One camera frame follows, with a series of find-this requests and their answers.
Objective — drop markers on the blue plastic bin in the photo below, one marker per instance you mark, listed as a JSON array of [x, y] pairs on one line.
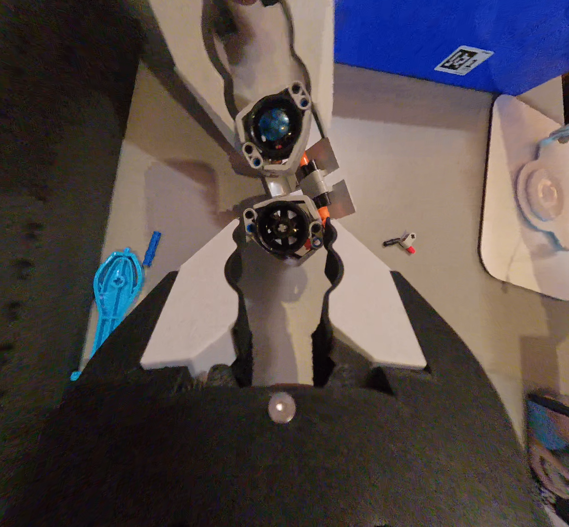
[[422, 11]]

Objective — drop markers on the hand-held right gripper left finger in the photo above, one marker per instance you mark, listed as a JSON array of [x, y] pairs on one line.
[[195, 313]]

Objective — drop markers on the grey red pin connector piece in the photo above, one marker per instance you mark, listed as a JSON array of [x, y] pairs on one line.
[[408, 239]]

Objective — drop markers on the white desk lamp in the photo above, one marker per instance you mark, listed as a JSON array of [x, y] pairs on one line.
[[502, 180]]

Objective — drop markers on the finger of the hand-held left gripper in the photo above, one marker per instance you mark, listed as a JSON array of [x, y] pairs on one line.
[[178, 24], [311, 15]]

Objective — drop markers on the grey orange twin-motor toy assembly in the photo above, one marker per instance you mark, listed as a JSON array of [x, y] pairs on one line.
[[280, 187]]

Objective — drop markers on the translucent blue round stud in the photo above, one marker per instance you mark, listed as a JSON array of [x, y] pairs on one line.
[[275, 124]]

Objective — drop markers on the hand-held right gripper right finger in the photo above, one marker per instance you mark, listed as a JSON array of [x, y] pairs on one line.
[[378, 313]]

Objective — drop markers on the light blue brick separator tool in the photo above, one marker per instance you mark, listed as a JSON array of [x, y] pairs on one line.
[[115, 287]]

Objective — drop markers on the blue toy pin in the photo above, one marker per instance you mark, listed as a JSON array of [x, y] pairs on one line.
[[151, 249]]

